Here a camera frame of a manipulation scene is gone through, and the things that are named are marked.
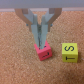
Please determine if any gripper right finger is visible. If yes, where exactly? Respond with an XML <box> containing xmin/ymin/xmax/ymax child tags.
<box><xmin>40</xmin><ymin>8</ymin><xmax>62</xmax><ymax>50</ymax></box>

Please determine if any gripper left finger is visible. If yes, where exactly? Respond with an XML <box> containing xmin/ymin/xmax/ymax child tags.
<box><xmin>14</xmin><ymin>8</ymin><xmax>43</xmax><ymax>49</ymax></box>

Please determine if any pink block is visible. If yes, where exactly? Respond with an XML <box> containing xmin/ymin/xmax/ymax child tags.
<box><xmin>35</xmin><ymin>41</ymin><xmax>53</xmax><ymax>62</ymax></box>

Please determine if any yellow block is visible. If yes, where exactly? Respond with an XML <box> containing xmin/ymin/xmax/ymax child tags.
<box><xmin>60</xmin><ymin>42</ymin><xmax>79</xmax><ymax>64</ymax></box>

